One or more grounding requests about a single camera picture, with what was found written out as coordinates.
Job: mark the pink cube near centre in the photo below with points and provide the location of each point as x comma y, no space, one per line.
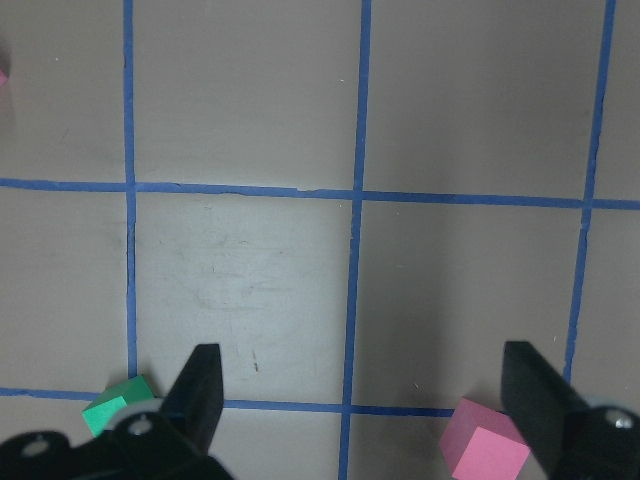
481,443

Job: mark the green cube near base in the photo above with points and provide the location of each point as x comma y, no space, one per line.
113,399

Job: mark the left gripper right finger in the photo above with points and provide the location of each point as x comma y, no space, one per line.
570,437

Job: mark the pink cube near edge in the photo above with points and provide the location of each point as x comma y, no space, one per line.
2,75

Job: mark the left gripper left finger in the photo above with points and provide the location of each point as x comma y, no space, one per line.
171,441

